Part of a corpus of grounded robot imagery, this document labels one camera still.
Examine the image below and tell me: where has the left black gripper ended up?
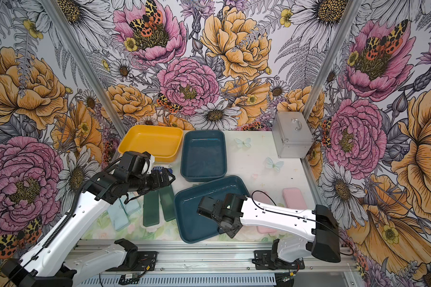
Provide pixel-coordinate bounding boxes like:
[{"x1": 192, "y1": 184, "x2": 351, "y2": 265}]
[{"x1": 127, "y1": 169, "x2": 174, "y2": 196}]

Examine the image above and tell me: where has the dark green pencil case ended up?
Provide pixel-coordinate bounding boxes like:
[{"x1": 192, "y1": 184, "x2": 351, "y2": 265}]
[
  {"x1": 159, "y1": 186, "x2": 176, "y2": 222},
  {"x1": 142, "y1": 190, "x2": 160, "y2": 227}
]

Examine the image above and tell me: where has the large teal plastic tray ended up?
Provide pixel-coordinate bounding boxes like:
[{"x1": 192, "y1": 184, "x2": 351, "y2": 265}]
[{"x1": 174, "y1": 175, "x2": 249, "y2": 244}]

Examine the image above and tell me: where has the silver metal case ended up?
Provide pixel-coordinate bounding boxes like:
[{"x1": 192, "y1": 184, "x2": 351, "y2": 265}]
[{"x1": 272, "y1": 111, "x2": 314, "y2": 159}]

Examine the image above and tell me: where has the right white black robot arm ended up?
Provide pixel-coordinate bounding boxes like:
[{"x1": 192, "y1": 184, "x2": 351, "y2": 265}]
[{"x1": 198, "y1": 194, "x2": 341, "y2": 270}]

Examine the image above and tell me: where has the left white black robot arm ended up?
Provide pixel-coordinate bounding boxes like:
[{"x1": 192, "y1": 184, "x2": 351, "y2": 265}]
[{"x1": 2, "y1": 151, "x2": 176, "y2": 287}]

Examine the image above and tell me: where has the left pink pencil case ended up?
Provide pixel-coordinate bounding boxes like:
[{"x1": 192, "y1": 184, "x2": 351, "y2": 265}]
[{"x1": 251, "y1": 191, "x2": 277, "y2": 234}]

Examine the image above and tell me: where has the pink pencil case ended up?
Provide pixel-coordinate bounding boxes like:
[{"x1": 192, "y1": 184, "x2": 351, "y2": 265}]
[
  {"x1": 251, "y1": 191, "x2": 277, "y2": 234},
  {"x1": 283, "y1": 188, "x2": 308, "y2": 210}
]

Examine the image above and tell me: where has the inner light blue pencil case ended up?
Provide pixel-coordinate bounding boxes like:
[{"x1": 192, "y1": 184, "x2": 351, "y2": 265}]
[{"x1": 120, "y1": 196, "x2": 141, "y2": 216}]

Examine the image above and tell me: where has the light blue pencil case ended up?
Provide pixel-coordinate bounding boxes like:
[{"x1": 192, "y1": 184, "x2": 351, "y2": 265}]
[
  {"x1": 107, "y1": 204, "x2": 130, "y2": 232},
  {"x1": 120, "y1": 196, "x2": 141, "y2": 216}
]

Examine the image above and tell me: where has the outer light blue pencil case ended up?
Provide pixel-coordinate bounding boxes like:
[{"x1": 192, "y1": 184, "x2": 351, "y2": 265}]
[{"x1": 107, "y1": 204, "x2": 130, "y2": 232}]

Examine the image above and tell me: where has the right pink pencil case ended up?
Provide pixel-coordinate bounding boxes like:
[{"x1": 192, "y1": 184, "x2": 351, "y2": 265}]
[{"x1": 283, "y1": 188, "x2": 308, "y2": 210}]

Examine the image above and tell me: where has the blue white gauze bandage pack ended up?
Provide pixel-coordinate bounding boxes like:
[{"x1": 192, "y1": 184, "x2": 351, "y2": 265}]
[{"x1": 153, "y1": 165, "x2": 173, "y2": 174}]

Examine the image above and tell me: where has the yellow plastic tray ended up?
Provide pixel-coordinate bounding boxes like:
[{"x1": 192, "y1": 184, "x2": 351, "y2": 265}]
[{"x1": 117, "y1": 125, "x2": 183, "y2": 163}]

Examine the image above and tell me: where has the small teal plastic tray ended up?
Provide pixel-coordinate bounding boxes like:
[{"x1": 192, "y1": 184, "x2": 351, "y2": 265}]
[{"x1": 180, "y1": 130, "x2": 227, "y2": 182}]

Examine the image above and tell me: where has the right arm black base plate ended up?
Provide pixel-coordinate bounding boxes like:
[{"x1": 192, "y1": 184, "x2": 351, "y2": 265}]
[{"x1": 251, "y1": 250, "x2": 305, "y2": 270}]

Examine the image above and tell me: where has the white slotted cable duct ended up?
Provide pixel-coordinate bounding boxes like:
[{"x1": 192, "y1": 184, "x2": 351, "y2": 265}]
[{"x1": 79, "y1": 272, "x2": 277, "y2": 287}]

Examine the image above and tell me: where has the left aluminium corner post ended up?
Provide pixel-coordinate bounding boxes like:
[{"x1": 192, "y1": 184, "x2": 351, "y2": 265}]
[{"x1": 42, "y1": 1, "x2": 127, "y2": 139}]

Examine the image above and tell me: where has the aluminium corner post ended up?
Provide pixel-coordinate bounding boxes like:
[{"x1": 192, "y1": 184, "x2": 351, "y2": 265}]
[
  {"x1": 42, "y1": 1, "x2": 127, "y2": 139},
  {"x1": 294, "y1": 0, "x2": 363, "y2": 136}
]

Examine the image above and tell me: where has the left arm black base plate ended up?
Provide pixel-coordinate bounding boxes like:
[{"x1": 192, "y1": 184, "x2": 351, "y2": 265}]
[{"x1": 107, "y1": 251, "x2": 158, "y2": 272}]

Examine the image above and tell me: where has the aluminium front rail frame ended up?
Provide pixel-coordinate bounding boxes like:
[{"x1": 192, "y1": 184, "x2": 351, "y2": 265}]
[{"x1": 67, "y1": 239, "x2": 356, "y2": 275}]

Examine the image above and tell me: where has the right aluminium corner post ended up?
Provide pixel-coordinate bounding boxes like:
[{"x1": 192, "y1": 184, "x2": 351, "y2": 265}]
[{"x1": 294, "y1": 0, "x2": 363, "y2": 136}]

